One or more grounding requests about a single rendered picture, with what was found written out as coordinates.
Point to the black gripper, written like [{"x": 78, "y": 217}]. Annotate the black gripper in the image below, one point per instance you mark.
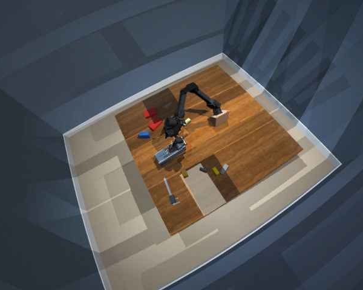
[{"x": 178, "y": 140}]

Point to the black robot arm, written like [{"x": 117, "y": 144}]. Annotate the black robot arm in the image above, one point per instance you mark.
[{"x": 180, "y": 111}]

